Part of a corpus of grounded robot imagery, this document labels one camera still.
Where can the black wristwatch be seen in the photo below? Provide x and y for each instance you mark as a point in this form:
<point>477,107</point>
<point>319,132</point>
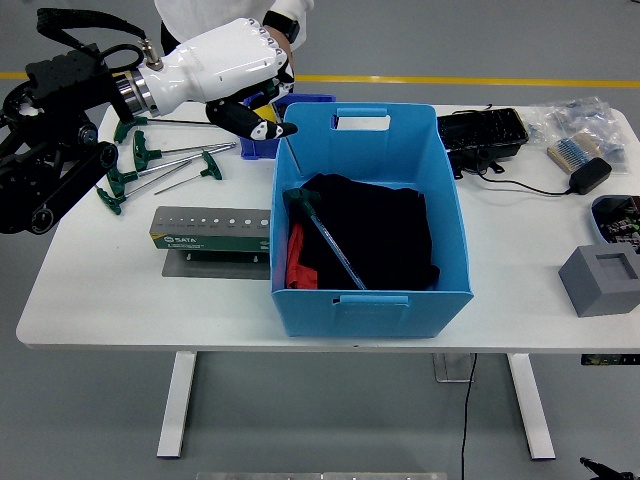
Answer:
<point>282,25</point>

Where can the person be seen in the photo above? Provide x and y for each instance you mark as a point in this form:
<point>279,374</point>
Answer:
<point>200,12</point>

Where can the orange cloth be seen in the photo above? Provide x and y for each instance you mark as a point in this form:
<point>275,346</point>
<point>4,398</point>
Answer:
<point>297,265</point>

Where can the clear plastic parts bags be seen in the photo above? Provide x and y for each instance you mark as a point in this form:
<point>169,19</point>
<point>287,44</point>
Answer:
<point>575,115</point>

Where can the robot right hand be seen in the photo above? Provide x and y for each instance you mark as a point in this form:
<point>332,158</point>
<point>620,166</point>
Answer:
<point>607,473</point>

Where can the grey metal foot plate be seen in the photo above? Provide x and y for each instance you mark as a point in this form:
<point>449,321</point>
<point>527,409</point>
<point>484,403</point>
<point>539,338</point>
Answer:
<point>450,367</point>

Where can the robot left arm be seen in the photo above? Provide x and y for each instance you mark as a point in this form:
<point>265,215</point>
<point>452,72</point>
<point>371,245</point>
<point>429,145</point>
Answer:
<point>60,150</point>

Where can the person's left hand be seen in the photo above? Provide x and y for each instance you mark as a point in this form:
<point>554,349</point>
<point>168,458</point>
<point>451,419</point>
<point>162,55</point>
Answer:
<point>291,56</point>

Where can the electronic circuit parts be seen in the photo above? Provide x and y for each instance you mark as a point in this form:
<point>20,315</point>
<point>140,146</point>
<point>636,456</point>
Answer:
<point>622,222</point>

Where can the person's left forearm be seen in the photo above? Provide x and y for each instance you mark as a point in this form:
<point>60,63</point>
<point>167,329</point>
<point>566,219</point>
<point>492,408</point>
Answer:
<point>297,7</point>

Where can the large light blue folding box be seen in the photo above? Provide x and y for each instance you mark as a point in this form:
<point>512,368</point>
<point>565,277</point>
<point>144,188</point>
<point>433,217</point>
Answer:
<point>375,315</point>

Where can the yellow lemon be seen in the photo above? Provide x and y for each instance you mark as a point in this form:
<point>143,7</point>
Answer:
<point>256,102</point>

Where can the black table control panel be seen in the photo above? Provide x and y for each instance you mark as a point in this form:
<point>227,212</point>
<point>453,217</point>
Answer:
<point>610,359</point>

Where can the black power adapter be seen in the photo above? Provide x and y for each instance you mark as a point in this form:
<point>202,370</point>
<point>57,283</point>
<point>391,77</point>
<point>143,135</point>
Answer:
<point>590,175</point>

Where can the black cloth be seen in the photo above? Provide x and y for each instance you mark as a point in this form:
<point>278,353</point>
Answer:
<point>385,230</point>

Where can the taped resistor bundle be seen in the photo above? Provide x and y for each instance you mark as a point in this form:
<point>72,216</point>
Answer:
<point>572,150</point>

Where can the black bracket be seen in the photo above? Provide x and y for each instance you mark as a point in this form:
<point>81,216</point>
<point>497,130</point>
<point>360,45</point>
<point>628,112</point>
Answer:
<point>472,162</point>

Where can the green grey wrench holder stand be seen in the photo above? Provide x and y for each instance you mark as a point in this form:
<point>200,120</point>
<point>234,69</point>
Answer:
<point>210,240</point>

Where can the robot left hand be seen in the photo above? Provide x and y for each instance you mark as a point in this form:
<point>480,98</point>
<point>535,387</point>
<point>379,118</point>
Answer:
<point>215,65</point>

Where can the black plastic tray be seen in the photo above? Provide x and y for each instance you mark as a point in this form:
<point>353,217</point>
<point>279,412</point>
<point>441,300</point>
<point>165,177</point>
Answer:
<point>480,129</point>

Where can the white table leg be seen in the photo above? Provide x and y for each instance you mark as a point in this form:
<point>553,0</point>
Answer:
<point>532,405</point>
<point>175,405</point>

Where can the small dark blue bin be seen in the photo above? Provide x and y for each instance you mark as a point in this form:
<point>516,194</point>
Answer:
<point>257,149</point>

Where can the light blue tray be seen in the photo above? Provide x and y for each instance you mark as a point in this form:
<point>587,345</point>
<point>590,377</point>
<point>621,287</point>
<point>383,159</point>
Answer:
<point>596,220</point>

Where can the grey block with recess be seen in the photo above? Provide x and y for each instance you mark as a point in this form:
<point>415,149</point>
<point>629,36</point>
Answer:
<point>595,290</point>

